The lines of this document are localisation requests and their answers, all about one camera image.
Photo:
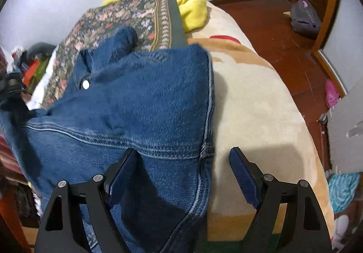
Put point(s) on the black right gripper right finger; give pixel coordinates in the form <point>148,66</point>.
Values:
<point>288,216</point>

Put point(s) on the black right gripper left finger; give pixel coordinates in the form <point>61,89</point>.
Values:
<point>62,229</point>

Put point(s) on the blue denim jacket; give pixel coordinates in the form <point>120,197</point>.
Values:
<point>159,103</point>

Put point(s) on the white folded cloth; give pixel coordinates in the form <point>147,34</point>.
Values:
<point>40,90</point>

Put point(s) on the green orange storage box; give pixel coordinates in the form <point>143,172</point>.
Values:
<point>34,74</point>

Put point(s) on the teal patterned cloth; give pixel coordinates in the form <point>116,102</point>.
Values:
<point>342,188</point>

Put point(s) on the grey white pillow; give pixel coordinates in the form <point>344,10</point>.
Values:
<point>344,128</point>

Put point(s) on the beige plush blanket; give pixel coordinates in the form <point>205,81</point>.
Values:
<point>255,112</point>

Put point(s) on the pink croc shoe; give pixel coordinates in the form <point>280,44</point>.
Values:
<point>332,95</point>

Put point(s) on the dark floral bedspread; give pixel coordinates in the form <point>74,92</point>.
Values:
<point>86,36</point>

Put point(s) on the yellow fleece blanket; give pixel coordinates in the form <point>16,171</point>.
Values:
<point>193,11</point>

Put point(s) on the grey purple backpack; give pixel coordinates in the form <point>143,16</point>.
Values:
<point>304,19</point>

